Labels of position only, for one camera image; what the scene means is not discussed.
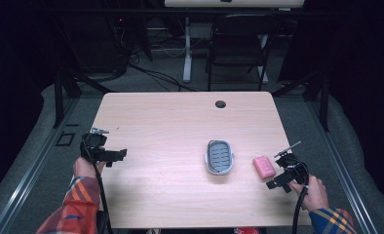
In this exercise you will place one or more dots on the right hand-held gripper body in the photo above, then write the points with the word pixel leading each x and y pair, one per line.
pixel 292 165

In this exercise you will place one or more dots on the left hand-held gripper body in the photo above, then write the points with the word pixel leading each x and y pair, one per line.
pixel 94 143

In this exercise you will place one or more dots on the pink soap bar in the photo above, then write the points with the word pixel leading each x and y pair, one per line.
pixel 264 167

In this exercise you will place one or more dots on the grey soap dish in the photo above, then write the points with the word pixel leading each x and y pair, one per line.
pixel 219 157

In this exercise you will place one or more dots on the person's right hand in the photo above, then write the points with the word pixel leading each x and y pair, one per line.
pixel 312 193

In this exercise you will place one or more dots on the person's left hand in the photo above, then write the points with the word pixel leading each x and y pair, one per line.
pixel 84 167

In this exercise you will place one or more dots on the red cloth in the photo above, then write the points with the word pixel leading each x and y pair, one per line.
pixel 247 231

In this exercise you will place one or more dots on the black folding chair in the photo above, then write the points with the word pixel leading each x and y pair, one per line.
pixel 242 42

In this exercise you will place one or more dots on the white desk with legs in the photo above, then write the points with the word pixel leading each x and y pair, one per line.
pixel 234 3

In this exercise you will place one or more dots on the black rectangular floor frame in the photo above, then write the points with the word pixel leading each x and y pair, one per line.
pixel 65 139

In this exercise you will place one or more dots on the grey metal floor rail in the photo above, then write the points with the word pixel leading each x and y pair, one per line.
pixel 337 162
pixel 34 169

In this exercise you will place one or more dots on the black metal stand frame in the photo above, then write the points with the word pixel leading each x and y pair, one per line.
pixel 66 84
pixel 316 87

